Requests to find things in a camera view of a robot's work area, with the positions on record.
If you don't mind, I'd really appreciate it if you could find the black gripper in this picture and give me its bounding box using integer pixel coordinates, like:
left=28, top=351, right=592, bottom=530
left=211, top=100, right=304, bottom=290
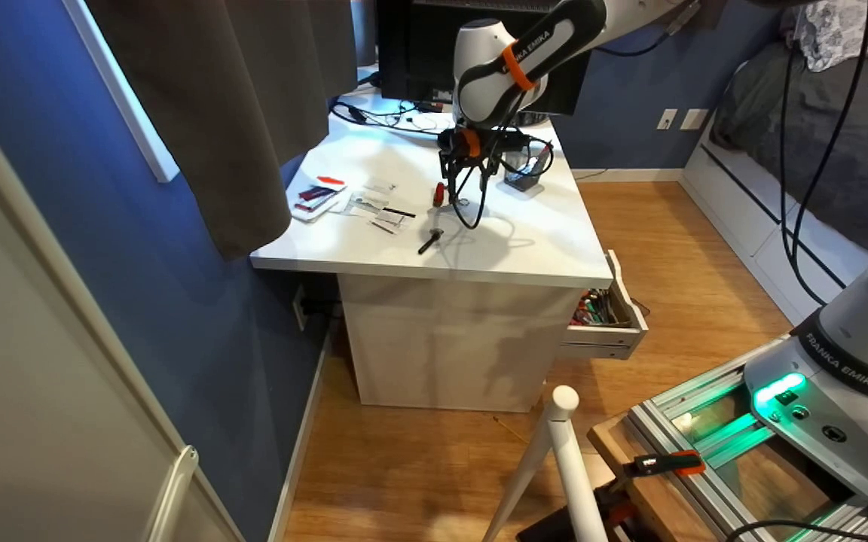
left=438, top=123, right=506, bottom=202

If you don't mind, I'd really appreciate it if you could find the white desk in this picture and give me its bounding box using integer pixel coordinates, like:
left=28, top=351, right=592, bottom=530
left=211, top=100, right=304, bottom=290
left=249, top=110, right=617, bottom=417

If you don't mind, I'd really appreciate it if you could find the black computer monitor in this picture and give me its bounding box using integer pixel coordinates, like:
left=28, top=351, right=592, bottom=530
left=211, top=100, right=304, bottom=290
left=370, top=0, right=592, bottom=114

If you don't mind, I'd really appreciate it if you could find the white desk drawer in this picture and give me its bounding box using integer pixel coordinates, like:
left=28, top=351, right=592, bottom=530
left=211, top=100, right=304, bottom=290
left=564, top=250, right=651, bottom=363

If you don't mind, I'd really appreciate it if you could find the dark curtain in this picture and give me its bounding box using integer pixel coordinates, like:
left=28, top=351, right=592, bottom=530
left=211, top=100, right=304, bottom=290
left=83, top=0, right=363, bottom=255

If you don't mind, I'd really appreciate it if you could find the white bed base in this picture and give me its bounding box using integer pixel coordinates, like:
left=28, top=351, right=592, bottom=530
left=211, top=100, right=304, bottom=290
left=681, top=138, right=868, bottom=326

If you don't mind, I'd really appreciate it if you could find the orange clamp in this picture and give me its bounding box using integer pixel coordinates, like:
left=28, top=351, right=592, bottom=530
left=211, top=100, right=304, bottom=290
left=630, top=450, right=708, bottom=482

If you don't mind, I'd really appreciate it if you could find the white window trim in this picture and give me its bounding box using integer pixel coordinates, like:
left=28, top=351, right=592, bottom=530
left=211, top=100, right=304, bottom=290
left=58, top=0, right=183, bottom=188

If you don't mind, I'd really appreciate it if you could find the wooden board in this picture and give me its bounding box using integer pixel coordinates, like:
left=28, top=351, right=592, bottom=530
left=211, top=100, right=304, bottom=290
left=587, top=414, right=723, bottom=542

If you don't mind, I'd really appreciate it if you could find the dark bed cover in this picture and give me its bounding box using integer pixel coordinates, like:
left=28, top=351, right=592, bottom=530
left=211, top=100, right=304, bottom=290
left=711, top=39, right=868, bottom=255

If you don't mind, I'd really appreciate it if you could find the grey patterned pillow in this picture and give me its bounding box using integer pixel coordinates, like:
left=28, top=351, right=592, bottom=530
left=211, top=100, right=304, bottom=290
left=794, top=0, right=868, bottom=75

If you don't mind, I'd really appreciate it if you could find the white door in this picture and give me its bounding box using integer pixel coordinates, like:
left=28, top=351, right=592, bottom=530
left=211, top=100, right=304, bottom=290
left=0, top=74, right=248, bottom=542

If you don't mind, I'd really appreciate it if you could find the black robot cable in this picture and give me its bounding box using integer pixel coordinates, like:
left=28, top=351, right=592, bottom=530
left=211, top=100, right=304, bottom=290
left=776, top=0, right=868, bottom=310

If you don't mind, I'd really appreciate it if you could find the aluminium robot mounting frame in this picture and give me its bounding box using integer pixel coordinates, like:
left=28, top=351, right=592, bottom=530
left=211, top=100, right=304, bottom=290
left=625, top=359, right=868, bottom=542

